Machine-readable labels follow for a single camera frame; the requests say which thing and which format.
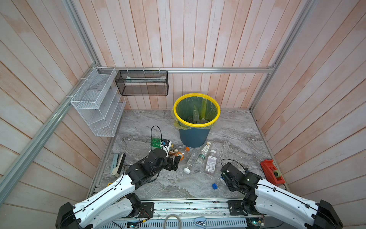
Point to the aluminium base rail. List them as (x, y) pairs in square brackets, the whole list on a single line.
[(188, 209)]

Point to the white black eraser brush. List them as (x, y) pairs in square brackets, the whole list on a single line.
[(117, 164)]

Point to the clear bottle white cap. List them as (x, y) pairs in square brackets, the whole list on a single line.
[(193, 158)]

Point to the green plastic bottle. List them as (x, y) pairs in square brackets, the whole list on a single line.
[(156, 143)]

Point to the blue bin with yellow rim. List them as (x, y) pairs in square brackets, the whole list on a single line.
[(194, 137)]

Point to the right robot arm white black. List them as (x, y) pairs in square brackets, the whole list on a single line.
[(262, 197)]

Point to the black mesh wall basket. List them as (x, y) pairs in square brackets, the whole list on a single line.
[(142, 82)]

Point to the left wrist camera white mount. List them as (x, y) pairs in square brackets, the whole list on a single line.
[(165, 145)]

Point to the clear bottle white green label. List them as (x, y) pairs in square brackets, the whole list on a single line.
[(201, 158)]

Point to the crushed clear bottle bird label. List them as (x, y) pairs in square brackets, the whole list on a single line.
[(206, 147)]

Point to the clear bottle orange cap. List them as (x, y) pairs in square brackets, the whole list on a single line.
[(203, 121)]

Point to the white wire mesh shelf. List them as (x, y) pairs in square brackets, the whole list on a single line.
[(99, 102)]

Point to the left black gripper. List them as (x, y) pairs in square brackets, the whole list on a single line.
[(169, 167)]

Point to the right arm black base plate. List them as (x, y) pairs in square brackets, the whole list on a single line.
[(236, 207)]

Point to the blue clip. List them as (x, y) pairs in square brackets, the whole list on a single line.
[(200, 222)]

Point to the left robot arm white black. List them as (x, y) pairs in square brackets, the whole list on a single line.
[(84, 215)]

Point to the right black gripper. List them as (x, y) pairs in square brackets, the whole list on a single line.
[(229, 186)]

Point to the blue label blue cap bottle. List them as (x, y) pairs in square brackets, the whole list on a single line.
[(220, 182)]

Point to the yellow-green bin liner bag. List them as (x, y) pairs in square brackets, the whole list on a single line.
[(207, 107)]

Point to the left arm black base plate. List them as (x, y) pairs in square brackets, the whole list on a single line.
[(142, 210)]

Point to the clear bottle white text label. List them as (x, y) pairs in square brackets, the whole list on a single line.
[(211, 162)]

